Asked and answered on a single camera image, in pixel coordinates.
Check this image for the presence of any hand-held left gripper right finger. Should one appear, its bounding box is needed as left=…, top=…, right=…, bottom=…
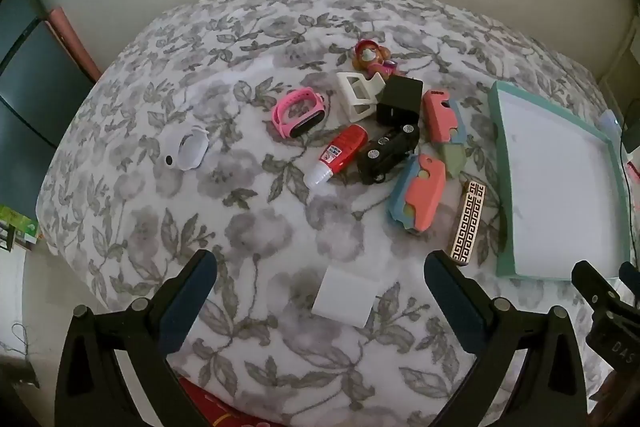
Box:
left=424, top=251, right=586, bottom=427

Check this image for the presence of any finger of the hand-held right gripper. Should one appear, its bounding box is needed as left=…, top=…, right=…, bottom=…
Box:
left=619, top=260, right=640, bottom=303
left=571, top=260, right=623, bottom=315

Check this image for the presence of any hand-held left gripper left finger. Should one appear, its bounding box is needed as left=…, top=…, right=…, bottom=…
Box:
left=55, top=249, right=218, bottom=427

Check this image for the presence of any patterned harmonica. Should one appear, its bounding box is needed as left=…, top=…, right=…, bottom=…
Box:
left=446, top=180, right=487, bottom=266

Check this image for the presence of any teal tray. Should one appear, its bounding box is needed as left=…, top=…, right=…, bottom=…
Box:
left=487, top=81, right=630, bottom=280

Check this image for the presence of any white box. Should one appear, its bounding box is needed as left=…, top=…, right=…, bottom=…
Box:
left=311, top=268, right=378, bottom=328

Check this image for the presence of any pink blue toy block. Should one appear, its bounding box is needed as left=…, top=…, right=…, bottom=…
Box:
left=386, top=153, right=447, bottom=235
left=422, top=89, right=468, bottom=178

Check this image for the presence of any white smartwatch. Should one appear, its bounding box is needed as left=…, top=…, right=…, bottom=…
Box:
left=163, top=125, right=210, bottom=170

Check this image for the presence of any red glue bottle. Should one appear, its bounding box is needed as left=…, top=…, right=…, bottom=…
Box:
left=306, top=125, right=370, bottom=188

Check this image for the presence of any pink smartwatch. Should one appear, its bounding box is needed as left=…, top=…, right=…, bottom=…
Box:
left=271, top=88, right=328, bottom=140

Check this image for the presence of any brown dog toy figure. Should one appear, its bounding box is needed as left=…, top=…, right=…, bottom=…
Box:
left=353, top=40, right=398, bottom=78

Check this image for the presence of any grey floral bed blanket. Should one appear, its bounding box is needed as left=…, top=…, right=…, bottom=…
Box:
left=36, top=0, right=632, bottom=427

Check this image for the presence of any red cloth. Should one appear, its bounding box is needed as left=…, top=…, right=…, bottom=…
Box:
left=177, top=377, right=261, bottom=427

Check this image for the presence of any white device with light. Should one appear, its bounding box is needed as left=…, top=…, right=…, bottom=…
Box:
left=597, top=108, right=623, bottom=142

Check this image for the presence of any black toy car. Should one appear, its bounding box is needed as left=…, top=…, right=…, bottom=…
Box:
left=356, top=123, right=421, bottom=185

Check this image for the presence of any green packet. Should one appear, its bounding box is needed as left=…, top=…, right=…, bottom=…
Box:
left=0, top=205, right=38, bottom=250

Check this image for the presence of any black charger cube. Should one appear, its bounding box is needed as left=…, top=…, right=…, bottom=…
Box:
left=376, top=75, right=425, bottom=128

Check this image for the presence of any white phone stand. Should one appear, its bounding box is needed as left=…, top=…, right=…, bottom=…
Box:
left=336, top=72, right=387, bottom=124

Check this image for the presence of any dark cabinet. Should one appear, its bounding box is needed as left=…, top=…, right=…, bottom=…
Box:
left=0, top=0, right=96, bottom=228

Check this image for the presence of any black cable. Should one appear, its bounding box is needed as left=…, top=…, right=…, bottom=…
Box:
left=619, top=119, right=640, bottom=212

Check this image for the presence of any pink bed frame edge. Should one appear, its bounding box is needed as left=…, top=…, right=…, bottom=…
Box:
left=46, top=7, right=103, bottom=80

